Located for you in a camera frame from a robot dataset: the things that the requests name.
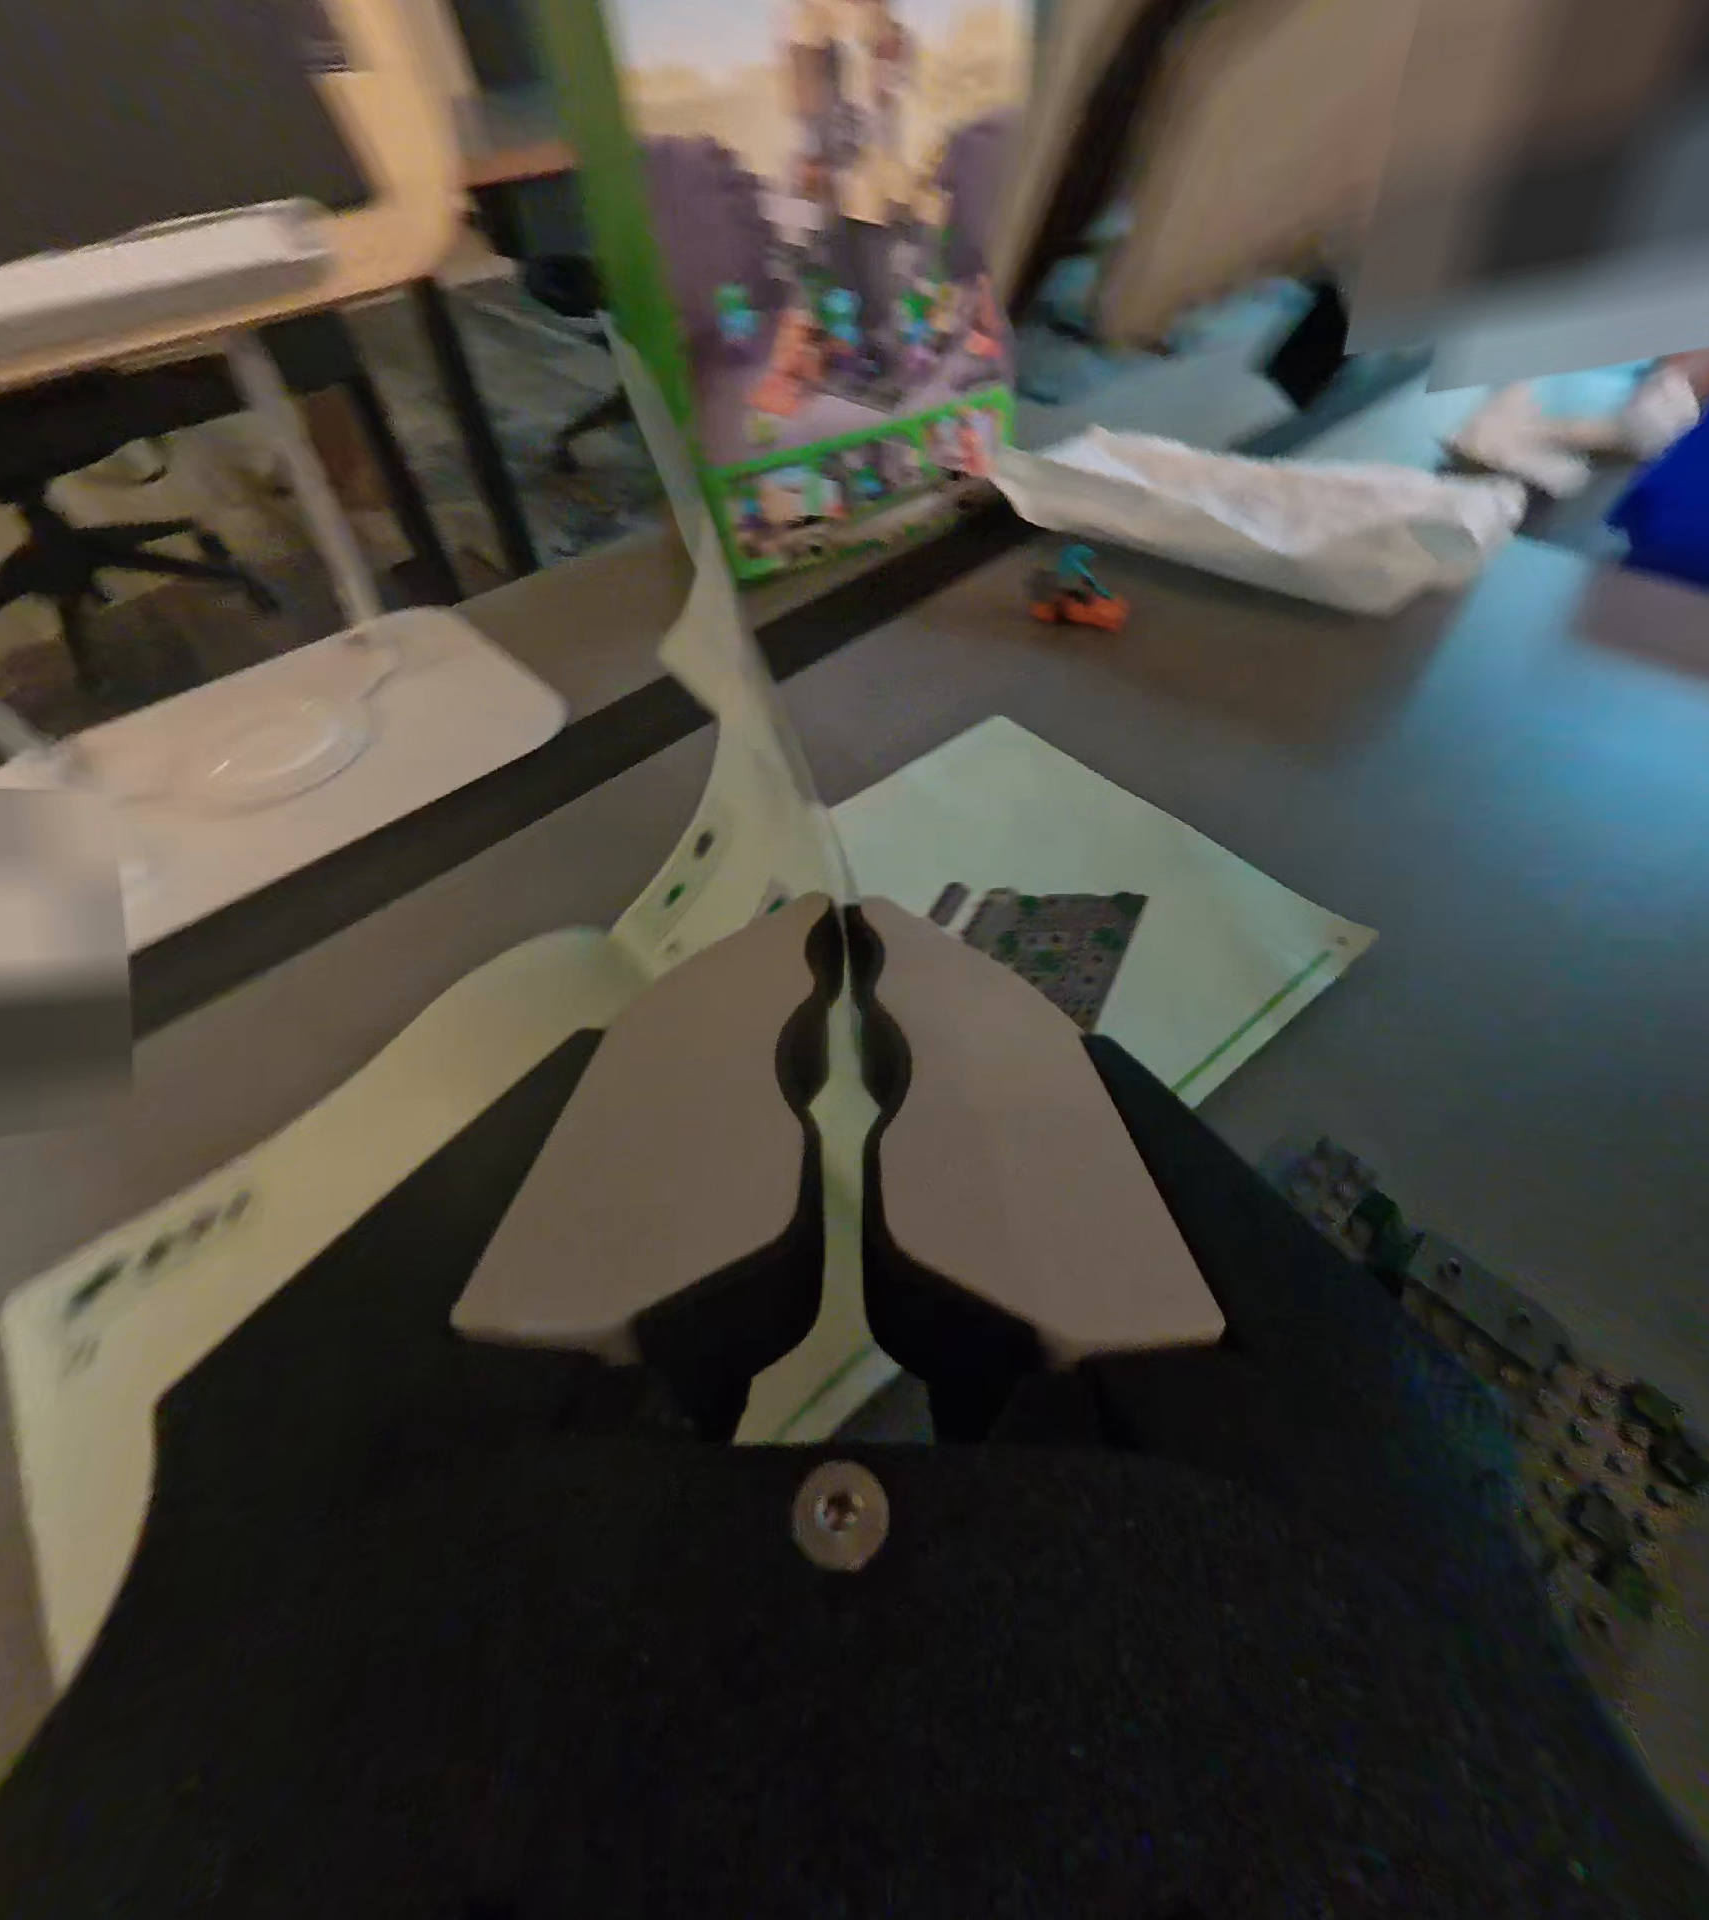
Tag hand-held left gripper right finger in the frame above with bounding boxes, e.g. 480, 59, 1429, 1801
853, 894, 1231, 1368

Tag orange toy minifigure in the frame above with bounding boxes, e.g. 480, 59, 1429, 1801
1026, 539, 1134, 632

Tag black office chair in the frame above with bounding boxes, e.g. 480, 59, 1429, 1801
0, 368, 291, 683

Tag crumpled white paper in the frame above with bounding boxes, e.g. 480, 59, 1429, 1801
991, 421, 1531, 616

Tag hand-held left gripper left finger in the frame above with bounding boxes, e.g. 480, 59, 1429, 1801
450, 894, 847, 1364

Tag building instruction booklet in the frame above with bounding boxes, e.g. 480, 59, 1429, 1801
0, 315, 1382, 1703

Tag grey toy brick baseplate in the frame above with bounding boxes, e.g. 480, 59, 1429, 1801
1266, 1134, 1709, 1637

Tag toy brick set box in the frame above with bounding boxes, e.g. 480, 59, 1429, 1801
574, 0, 1022, 586

